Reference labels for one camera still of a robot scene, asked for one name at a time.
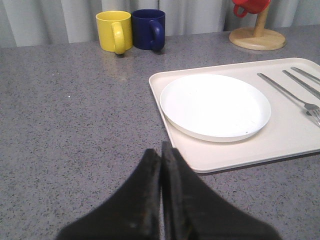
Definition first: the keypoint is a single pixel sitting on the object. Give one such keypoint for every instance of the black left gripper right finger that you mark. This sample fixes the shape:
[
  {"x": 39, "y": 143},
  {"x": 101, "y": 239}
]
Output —
[{"x": 193, "y": 211}]

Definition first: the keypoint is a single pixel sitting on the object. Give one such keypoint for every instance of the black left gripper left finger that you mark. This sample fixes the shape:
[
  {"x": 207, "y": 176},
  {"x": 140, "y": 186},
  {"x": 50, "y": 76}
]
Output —
[{"x": 131, "y": 213}]

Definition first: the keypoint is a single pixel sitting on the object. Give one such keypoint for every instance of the white round plate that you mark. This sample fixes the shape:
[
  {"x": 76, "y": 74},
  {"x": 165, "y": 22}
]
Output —
[{"x": 215, "y": 108}]

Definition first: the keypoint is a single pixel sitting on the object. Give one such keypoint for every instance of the silver fork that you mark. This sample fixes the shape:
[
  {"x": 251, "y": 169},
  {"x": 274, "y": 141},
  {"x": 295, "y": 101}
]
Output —
[{"x": 313, "y": 109}]

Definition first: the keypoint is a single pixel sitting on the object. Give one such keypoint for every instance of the silver chopstick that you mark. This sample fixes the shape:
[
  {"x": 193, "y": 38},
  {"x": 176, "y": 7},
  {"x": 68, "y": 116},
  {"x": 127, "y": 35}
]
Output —
[
  {"x": 306, "y": 74},
  {"x": 309, "y": 88}
]

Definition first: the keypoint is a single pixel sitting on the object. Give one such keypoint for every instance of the cream rabbit tray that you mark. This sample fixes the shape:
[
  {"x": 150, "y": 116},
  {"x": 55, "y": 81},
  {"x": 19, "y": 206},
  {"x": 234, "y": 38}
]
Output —
[{"x": 289, "y": 132}]

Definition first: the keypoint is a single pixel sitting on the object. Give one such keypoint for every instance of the wooden mug tree stand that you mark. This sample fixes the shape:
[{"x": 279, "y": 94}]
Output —
[{"x": 257, "y": 37}]

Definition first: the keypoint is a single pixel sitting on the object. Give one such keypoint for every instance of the yellow mug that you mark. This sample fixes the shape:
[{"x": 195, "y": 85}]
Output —
[{"x": 114, "y": 31}]

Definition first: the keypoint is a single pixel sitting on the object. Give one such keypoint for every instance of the dark blue mug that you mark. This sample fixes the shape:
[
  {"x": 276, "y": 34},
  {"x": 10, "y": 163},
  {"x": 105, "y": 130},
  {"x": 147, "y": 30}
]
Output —
[{"x": 148, "y": 29}]

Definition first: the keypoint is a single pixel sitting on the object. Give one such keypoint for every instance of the red mug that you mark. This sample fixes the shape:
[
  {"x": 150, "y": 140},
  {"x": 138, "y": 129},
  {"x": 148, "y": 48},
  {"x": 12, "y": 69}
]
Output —
[{"x": 242, "y": 7}]

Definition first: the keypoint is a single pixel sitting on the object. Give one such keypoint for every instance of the grey curtain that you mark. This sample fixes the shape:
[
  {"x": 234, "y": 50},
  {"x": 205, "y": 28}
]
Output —
[{"x": 41, "y": 22}]

